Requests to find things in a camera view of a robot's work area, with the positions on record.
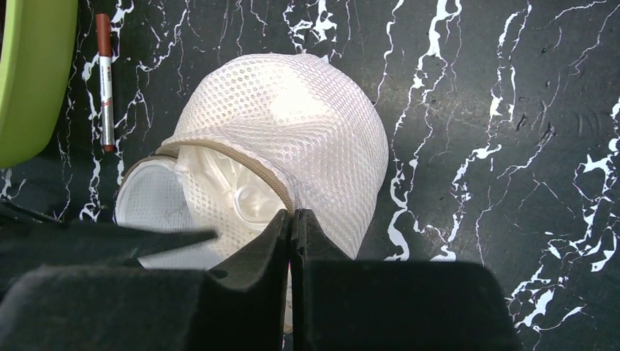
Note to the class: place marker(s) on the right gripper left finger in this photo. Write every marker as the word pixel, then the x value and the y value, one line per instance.
pixel 236 305

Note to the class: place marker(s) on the white bra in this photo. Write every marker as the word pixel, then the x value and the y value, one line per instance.
pixel 224 195

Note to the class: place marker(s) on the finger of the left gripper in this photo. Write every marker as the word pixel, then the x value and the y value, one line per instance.
pixel 30 239

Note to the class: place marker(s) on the red white marker pen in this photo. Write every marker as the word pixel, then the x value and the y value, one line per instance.
pixel 105 79

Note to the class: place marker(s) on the round white mesh laundry bag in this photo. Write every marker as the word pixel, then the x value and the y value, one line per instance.
pixel 303 126

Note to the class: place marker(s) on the green plastic basin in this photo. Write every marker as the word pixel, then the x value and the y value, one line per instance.
pixel 37 46

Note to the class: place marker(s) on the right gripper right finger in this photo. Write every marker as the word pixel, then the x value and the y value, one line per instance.
pixel 344 304

